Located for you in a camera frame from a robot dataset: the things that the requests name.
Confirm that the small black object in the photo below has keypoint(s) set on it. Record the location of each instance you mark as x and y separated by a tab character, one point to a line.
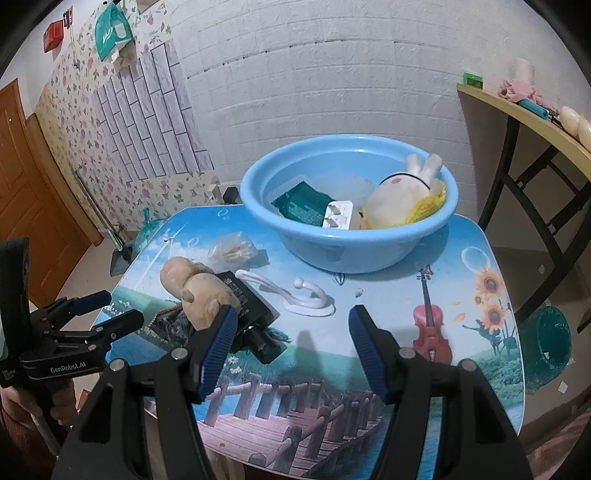
229	194

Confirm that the green trash bin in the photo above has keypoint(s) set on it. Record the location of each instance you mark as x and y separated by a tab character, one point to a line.
547	350

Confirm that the white rabbit plush toy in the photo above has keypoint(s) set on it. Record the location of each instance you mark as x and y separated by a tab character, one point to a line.
397	198

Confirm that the brown plush toy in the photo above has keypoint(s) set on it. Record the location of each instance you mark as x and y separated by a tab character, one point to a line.
203	290

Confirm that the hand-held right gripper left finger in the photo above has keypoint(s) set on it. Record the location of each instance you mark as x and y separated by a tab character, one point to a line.
217	350

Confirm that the wooden side table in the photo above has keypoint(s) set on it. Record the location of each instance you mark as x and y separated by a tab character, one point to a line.
503	104

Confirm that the grey orange snack packet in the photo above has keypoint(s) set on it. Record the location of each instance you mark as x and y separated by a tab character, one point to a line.
166	325

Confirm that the pink cloth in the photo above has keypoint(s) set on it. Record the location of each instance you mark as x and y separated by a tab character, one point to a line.
515	90

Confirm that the wooden door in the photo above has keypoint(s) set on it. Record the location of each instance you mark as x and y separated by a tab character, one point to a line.
27	184

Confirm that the clear toothpick box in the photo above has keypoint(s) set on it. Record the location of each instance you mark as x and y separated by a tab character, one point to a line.
233	251

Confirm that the blue plastic basin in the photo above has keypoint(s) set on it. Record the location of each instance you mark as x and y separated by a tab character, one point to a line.
346	249

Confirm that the red wall box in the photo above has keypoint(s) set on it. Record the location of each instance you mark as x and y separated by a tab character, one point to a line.
53	36

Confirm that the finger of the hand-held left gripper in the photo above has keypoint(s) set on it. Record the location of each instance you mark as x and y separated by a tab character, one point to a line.
115	323
92	300

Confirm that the white charger plug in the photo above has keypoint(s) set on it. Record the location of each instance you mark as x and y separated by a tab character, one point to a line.
339	214

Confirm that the cream round object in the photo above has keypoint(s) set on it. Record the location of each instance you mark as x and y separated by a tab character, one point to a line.
570	120
585	134

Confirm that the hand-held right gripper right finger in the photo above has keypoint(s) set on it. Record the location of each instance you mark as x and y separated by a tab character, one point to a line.
369	350

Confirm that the teal plastic bag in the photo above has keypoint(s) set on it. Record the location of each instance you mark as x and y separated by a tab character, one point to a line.
150	230

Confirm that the grey dustpan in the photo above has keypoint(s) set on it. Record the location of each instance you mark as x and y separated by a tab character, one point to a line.
121	261

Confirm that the green plastic bag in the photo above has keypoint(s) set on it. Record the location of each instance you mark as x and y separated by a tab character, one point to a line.
111	30

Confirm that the small green box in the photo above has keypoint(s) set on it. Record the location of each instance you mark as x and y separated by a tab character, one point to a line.
473	79

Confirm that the green foil packet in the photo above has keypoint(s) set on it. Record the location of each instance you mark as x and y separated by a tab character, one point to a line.
302	203

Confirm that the stack of paper cups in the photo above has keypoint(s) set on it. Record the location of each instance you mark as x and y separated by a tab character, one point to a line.
521	69

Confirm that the white plastic hook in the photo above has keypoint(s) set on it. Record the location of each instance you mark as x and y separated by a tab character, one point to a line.
304	307

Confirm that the black rectangular box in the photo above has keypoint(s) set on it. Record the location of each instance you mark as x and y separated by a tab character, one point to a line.
251	300

